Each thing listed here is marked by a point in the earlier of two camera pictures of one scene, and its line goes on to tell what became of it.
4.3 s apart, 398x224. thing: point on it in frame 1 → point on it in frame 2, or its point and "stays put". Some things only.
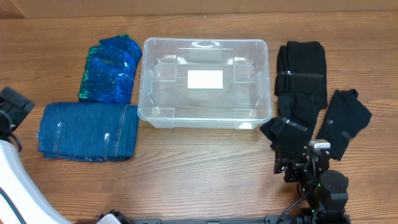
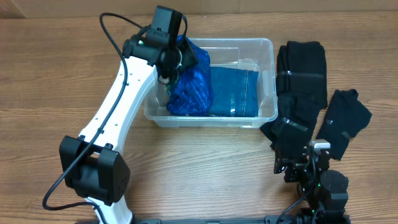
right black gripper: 293,166 stays put
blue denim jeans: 88,131 → 235,93
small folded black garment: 346,117 stays put
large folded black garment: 301,89 stays put
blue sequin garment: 109,71 → 191,95
